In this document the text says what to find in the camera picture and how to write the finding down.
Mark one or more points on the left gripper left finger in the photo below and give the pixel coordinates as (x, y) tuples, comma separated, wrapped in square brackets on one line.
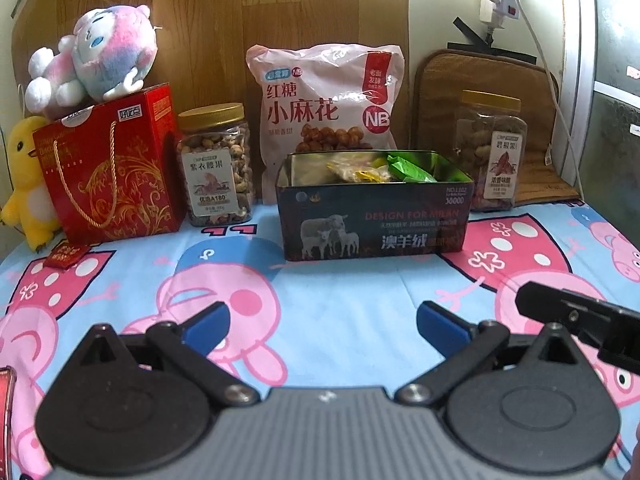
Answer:
[(185, 348)]

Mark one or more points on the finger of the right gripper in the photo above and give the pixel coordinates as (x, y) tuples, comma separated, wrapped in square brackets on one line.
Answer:
[(611, 329)]

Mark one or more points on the brown seat cushion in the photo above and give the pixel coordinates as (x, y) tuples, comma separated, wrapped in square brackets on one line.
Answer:
[(445, 74)]

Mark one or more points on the cashew jar gold lid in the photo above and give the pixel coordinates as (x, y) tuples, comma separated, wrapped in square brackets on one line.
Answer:
[(214, 158)]

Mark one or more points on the peppa pig bed sheet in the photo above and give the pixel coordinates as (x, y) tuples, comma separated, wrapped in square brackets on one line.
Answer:
[(345, 322)]

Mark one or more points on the wooden headboard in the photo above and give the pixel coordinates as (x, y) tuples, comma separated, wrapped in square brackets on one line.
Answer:
[(202, 43)]

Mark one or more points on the pink blue plush toy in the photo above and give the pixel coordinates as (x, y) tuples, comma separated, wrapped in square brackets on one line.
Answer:
[(107, 56)]

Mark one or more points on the green pea packet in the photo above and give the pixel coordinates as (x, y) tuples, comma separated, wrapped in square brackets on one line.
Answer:
[(405, 171)]

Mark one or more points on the pink long snack box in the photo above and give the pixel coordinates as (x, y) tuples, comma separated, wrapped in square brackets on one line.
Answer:
[(7, 385)]

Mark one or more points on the pecan jar gold lid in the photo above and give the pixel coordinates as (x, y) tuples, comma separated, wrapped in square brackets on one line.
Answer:
[(492, 154)]

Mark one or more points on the dark metal tin box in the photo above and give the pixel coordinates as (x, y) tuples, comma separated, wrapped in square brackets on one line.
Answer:
[(323, 218)]

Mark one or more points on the pink fried dough snack bag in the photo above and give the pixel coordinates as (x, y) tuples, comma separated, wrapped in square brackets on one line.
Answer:
[(330, 97)]

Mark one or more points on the red gift bag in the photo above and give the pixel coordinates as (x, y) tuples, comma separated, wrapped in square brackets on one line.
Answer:
[(111, 169)]

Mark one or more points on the small red envelope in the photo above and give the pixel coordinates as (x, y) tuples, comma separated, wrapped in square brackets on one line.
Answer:
[(65, 255)]

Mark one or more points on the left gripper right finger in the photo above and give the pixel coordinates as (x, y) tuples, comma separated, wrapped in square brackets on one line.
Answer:
[(468, 349)]

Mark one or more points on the yellow peanut packet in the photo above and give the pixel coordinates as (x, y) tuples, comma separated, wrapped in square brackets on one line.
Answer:
[(360, 169)]

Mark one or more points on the yellow duck plush toy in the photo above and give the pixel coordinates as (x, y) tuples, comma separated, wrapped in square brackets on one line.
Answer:
[(30, 205)]

